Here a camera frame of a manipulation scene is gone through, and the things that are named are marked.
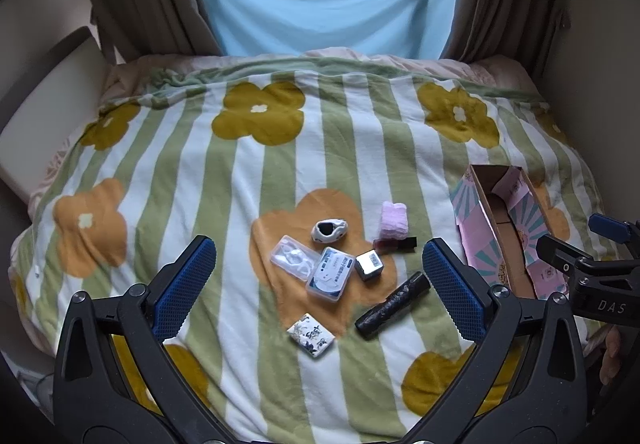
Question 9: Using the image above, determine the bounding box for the black garbage bag roll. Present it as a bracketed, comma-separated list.
[355, 272, 432, 340]

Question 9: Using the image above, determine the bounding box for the small silver blue box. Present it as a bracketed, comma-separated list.
[355, 250, 384, 282]

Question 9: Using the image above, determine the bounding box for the white blue patterned packet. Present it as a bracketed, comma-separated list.
[286, 313, 335, 358]

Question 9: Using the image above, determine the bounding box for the clear plastic case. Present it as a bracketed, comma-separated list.
[270, 235, 320, 282]

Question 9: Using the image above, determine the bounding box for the blue dental floss box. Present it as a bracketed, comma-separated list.
[306, 247, 355, 302]

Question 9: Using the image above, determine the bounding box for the black white panda pouch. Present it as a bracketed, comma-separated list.
[310, 219, 348, 245]

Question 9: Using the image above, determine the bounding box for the person right hand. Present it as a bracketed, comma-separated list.
[599, 326, 622, 386]

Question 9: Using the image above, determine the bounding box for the pink cardboard box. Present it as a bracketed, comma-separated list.
[450, 164, 567, 300]

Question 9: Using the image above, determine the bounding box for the floral striped blanket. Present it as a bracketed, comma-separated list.
[9, 57, 616, 443]

